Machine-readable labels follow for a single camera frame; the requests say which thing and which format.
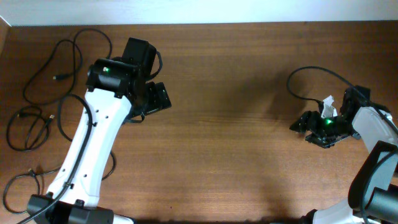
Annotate long black usb cable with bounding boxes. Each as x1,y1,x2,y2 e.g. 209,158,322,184
22,28,113,106

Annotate black usb cable bundle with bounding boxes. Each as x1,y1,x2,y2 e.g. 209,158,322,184
2,94,117,215

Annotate short black usb cable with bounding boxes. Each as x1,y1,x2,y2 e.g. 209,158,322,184
6,105,55,152

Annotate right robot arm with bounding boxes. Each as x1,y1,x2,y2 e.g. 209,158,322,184
290,86,397,223

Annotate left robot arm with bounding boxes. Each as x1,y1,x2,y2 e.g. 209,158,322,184
25,38,172,224

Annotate right camera cable black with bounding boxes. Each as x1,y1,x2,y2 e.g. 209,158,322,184
285,65,398,224

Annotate camera cable black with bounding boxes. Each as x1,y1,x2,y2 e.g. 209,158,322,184
285,65,398,224
17,93,94,224

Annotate left camera cable black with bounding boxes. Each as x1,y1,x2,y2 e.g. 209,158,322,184
17,93,94,224

